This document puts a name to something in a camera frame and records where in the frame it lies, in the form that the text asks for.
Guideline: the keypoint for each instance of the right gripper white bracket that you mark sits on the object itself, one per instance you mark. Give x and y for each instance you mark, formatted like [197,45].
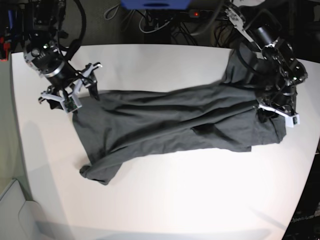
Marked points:
[67,83]

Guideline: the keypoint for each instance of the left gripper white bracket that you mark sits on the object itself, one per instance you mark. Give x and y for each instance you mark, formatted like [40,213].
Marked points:
[267,111]

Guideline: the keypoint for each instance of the dark grey t-shirt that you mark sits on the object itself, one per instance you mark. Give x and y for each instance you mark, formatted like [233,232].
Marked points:
[237,113]

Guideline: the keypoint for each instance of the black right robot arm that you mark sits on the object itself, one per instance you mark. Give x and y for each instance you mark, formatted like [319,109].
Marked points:
[43,52]

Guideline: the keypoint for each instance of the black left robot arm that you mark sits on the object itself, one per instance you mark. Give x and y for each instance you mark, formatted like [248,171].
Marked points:
[270,57]

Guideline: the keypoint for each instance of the red black object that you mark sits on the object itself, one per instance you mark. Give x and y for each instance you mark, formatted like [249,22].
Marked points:
[4,49]

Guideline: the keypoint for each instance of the blue box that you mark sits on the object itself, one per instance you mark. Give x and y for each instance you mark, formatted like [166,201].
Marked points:
[155,4]

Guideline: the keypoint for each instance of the black power strip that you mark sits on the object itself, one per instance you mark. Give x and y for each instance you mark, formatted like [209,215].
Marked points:
[205,14]

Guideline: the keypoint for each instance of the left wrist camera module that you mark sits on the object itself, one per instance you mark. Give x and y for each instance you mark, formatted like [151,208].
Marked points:
[292,121]

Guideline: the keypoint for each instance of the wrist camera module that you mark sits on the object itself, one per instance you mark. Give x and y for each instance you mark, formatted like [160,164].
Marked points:
[70,106]
[292,121]

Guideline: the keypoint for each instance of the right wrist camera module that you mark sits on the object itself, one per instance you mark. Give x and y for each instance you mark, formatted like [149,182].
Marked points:
[70,106]

